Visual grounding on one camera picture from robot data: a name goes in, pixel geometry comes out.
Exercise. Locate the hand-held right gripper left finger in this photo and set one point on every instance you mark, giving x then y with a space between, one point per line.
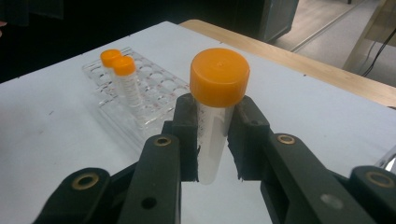
155 186

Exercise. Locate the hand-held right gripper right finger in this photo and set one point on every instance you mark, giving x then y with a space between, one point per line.
295 186

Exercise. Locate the clear plastic tube rack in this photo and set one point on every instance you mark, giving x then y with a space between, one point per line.
155 84

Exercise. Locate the orange-capped test tube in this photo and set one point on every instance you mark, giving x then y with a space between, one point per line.
124 67
219 77
109 57

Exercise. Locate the beige wooden shelf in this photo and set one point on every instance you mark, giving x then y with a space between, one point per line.
373 37

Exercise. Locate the dark grey cabinet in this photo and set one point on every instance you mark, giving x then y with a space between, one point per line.
277 18

